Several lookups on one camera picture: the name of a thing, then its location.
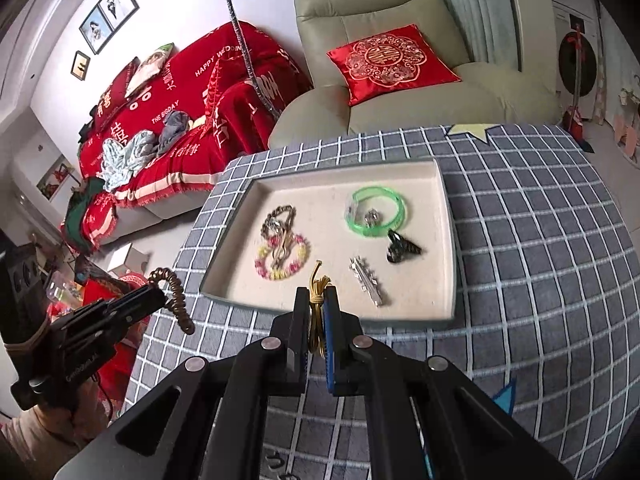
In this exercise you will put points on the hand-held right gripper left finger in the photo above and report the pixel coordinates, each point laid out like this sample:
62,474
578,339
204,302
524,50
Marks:
302,345

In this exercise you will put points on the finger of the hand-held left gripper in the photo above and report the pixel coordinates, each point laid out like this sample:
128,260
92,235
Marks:
142,307

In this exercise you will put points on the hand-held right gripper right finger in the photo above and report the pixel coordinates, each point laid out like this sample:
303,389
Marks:
328,345

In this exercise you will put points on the silver hair clip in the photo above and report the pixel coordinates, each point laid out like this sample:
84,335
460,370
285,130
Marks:
367,280

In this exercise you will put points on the black claw hair clip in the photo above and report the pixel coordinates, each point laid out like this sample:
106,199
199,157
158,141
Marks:
400,247

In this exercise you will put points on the beige jewelry tray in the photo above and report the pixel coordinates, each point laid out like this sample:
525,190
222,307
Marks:
320,210

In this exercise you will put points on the person's left forearm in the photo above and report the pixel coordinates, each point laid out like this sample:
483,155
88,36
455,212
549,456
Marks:
40,440

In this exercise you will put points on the white box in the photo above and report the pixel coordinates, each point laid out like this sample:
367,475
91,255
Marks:
127,259

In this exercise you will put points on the red patterned box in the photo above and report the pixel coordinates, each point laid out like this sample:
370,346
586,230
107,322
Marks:
116,360

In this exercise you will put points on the light grey sofa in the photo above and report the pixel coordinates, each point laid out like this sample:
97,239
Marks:
145,220

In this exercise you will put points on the green red folded blanket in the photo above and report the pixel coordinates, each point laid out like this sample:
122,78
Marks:
92,215

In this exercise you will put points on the silver earring right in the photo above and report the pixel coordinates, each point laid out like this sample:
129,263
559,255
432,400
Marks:
372,217

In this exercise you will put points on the light blue crumpled cloth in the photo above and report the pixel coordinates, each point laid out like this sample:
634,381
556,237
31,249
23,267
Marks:
127,160

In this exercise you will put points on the grey crumpled cloth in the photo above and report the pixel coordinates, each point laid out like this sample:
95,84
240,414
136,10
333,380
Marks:
174,130

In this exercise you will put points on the blue star sticker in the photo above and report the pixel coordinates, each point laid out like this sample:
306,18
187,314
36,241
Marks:
506,397

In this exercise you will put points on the grey checked tablecloth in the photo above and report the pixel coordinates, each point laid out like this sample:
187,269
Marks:
525,260

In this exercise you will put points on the red covered sofa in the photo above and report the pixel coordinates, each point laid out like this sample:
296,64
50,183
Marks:
200,95

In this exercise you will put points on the red printed pillow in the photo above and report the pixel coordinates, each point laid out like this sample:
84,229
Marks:
122,80

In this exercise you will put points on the red satin pillow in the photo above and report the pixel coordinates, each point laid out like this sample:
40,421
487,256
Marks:
216,85

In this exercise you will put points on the white green printed pillow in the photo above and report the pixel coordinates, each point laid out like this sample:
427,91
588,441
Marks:
150,67

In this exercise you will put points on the small black framed photo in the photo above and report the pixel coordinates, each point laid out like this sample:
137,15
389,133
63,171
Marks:
80,66

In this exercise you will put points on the pale yellow star sticker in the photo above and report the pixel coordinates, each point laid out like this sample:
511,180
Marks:
467,131

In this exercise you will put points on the gooseneck phone stand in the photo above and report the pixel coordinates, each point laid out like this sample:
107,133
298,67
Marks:
247,55

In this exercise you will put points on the red embroidered cushion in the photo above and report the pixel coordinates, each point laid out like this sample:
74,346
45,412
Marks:
390,60

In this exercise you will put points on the green leather armchair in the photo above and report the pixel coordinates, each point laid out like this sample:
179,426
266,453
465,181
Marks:
360,10

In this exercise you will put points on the teal curtain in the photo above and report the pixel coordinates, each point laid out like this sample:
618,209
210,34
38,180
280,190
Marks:
470,5

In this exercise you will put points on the white washing machine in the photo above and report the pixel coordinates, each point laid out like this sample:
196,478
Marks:
575,60

